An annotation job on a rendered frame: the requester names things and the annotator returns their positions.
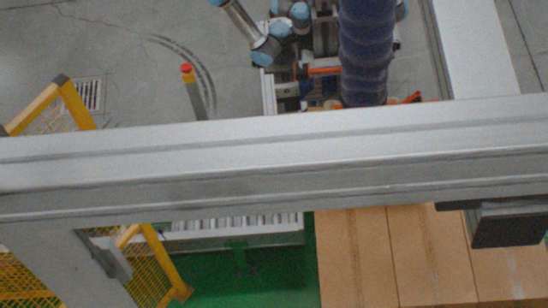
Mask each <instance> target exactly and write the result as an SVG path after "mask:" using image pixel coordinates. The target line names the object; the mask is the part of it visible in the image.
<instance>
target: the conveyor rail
mask: <svg viewBox="0 0 548 308"><path fill-rule="evenodd" d="M156 235H157V237H158V239H159V240H160V242H161V244H162V246H163V248H165V250H166V251H167V253H168V254H174V253H186V252H211V251H223V250H232V248H231V247H229V248H224V246H223V243H230V242H243V241H247V242H248V244H249V246H243V247H242V249H248V248H261V247H273V246H298V245H299V244H300V238H299V231H298V222H292V223H281V224H268V225H256V226H244V227H232V228H208V229H196V230H183V231H172V232H163V236H165V237H166V239H167V240H165V239H163V238H162V236H161V234H156ZM112 237H113V236H112ZM112 237H107V238H112ZM117 237H119V236H114V237H113V239H114V240H115V242H114V240H113V239H112V240H113V242H114V243H116V242H117V241H118V240H119V239H120V238H121V237H122V236H120V237H119V238H117ZM116 238H117V239H116ZM133 238H134V239H133V240H132V239H131V240H132V241H131V240H130V241H131V242H130V241H129V242H130V243H129V242H128V243H129V244H128V243H127V244H128V246H127V245H126V246H124V247H123V248H122V250H123V249H124V248H125V247H126V248H125V249H124V250H123V252H122V250H121V252H122V254H124V253H125V252H126V253H125V254H124V257H125V255H126V257H128V258H131V257H133V258H134V256H133V253H134V255H135V257H137V255H138V254H139V253H140V254H139V255H138V257H142V255H143V254H144V253H145V252H146V253H145V254H144V255H145V257H146V255H147V254H148V253H149V252H150V253H149V254H148V255H147V256H148V257H149V255H154V253H153V251H152V249H151V247H150V246H149V245H147V244H148V243H147V242H145V241H146V239H145V238H144V236H143V235H140V234H137V235H136V236H135V235H134V236H133ZM143 238H144V239H143ZM141 240H142V241H141ZM134 241H135V243H136V244H135V243H134ZM139 242H140V243H139ZM138 243H139V244H138ZM144 243H145V244H144ZM137 244H138V245H137ZM143 244H144V245H143ZM136 245H137V246H136ZM142 245H143V246H142ZM130 246H131V247H130ZM129 247H130V249H131V250H132V252H131V250H130V249H129ZM138 247H140V250H138ZM145 247H146V248H145ZM149 247H150V248H149ZM0 248H1V249H3V251H4V252H5V253H7V252H8V251H9V249H5V248H7V247H6V246H5V245H0ZM144 248H145V249H144ZM148 248H149V249H148ZM128 249H129V250H128ZM143 249H144V250H143ZM147 249H148V250H147ZM137 250H138V251H137ZM142 250H143V251H142ZM136 251H137V252H136ZM140 251H142V252H143V253H142V252H140ZM4 252H2V251H1V250H0V255H5V253H4ZM130 252H131V253H130ZM129 253H130V254H129ZM10 254H13V253H12V252H11V251H9V252H8V253H7V255H8V256H9V258H11V256H12V255H10ZM128 254H129V255H128ZM7 255H5V256H4V258H3V256H2V258H3V259H4V260H5V261H6V262H8V264H13V265H16V264H21V262H20V261H19V260H17V258H16V257H15V255H14V256H13V257H12V259H11V260H8V259H5V258H8V256H7ZM144 255H143V257H144ZM0 259H1V258H0ZM3 259H2V260H1V261H0V262H5V261H4V260H3ZM16 260H17V261H19V262H15V264H14V262H11V261H16ZM5 264H6V263H1V264H0V266H3V265H4V266H9V265H5Z"/></svg>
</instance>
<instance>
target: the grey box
mask: <svg viewBox="0 0 548 308"><path fill-rule="evenodd" d="M89 240H90V241H91V242H92V243H93V245H94V246H95V245H98V246H100V248H101V249H102V250H99V251H100V253H101V254H102V256H103V258H104V260H105V261H106V262H107V264H114V265H115V267H116V279H117V280H118V281H132V274H133V269H132V267H131V266H130V265H129V263H128V261H127V260H126V258H125V257H124V255H123V254H122V252H121V251H120V249H119V248H117V246H116V244H115V243H114V242H113V240H112V239H111V238H100V239H89Z"/></svg>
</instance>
